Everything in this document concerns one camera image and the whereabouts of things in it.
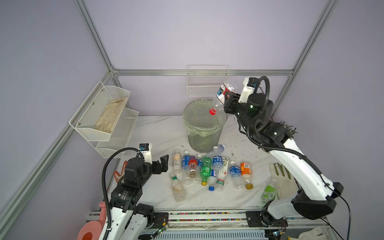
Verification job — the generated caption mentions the beige label small bottle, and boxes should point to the beige label small bottle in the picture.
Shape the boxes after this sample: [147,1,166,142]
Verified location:
[172,149,182,172]

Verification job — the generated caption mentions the pepsi bottle blue cap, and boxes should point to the pepsi bottle blue cap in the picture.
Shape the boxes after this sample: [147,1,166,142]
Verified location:
[208,170,218,192]

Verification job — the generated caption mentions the white two-tier mesh shelf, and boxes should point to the white two-tier mesh shelf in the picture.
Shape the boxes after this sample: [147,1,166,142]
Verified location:
[69,82,139,159]

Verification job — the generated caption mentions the green white label bottle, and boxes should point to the green white label bottle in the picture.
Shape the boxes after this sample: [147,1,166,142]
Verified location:
[215,158,229,192]

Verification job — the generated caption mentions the white glove at rail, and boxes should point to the white glove at rail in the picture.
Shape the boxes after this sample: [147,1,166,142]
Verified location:
[288,227,328,240]

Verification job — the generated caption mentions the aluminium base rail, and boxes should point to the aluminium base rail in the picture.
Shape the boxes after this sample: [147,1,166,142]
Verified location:
[143,210,339,240]

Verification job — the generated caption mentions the beige cloth in shelf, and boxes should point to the beige cloth in shelf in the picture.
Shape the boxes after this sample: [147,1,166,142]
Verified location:
[94,97,128,134]

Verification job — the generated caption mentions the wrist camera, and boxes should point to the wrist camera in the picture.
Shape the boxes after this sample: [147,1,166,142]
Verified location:
[239,77,259,103]
[139,143,152,164]

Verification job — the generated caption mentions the red label clear bottle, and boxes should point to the red label clear bottle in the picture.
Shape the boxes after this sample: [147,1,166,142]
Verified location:
[209,81,237,116]

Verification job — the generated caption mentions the grey bin with green liner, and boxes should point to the grey bin with green liner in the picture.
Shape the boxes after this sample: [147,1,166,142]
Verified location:
[183,99,228,153]

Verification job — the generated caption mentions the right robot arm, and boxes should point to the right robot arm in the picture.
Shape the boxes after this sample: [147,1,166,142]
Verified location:
[217,76,344,227]

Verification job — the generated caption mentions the potted green plant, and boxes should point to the potted green plant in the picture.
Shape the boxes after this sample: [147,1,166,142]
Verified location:
[279,120,298,136]

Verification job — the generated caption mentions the clear bottle green cap ring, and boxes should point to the clear bottle green cap ring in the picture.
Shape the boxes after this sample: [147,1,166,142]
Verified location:
[169,171,186,203]

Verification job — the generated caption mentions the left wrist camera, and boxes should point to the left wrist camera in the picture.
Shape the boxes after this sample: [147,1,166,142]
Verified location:
[139,143,152,164]

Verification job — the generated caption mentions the blue label water bottle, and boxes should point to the blue label water bottle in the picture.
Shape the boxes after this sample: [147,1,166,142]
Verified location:
[212,156,223,172]

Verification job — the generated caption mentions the orange label yellow cap bottle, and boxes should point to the orange label yellow cap bottle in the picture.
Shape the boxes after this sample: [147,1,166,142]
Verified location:
[241,162,254,190]

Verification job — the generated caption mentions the blue label bottle right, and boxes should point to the blue label bottle right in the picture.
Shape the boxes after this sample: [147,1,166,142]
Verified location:
[229,161,244,189]

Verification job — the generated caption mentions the white wire wall basket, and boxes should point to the white wire wall basket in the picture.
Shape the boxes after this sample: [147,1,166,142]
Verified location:
[187,65,230,98]

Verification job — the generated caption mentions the lime label bottle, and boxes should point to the lime label bottle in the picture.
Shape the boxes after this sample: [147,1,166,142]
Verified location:
[261,178,278,204]

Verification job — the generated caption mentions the blue label bottle left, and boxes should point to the blue label bottle left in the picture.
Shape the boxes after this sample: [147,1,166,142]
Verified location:
[182,150,191,170]

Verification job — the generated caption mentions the orange work glove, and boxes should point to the orange work glove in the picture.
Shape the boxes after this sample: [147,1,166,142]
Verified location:
[114,161,127,183]

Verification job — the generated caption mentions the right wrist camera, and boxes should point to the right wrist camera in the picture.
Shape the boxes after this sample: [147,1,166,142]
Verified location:
[239,77,259,103]

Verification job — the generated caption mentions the clear bottle near bin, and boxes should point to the clear bottle near bin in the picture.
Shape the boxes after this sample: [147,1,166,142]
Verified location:
[206,145,226,159]

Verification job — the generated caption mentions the green soda bottle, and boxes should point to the green soda bottle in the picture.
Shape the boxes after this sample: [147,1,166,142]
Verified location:
[200,157,212,186]

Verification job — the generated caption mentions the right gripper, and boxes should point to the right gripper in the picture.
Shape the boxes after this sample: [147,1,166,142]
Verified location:
[219,90,250,133]

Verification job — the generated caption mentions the pink watering can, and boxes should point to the pink watering can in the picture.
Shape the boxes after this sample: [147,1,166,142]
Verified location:
[77,202,107,240]

